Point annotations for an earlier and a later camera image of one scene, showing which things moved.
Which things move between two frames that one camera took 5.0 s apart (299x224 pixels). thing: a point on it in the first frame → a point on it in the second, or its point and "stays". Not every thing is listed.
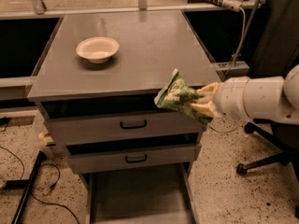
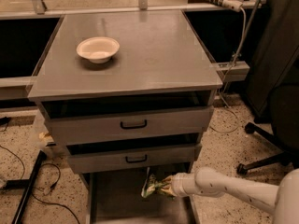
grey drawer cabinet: [95, 85] stays
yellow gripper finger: [206, 108] → [169, 190]
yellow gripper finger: [209, 90] → [169, 179]
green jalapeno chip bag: [177, 94] → [151, 185]
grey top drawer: [117, 122] stays
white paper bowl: [97, 49] stays
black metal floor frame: [24, 184] stays
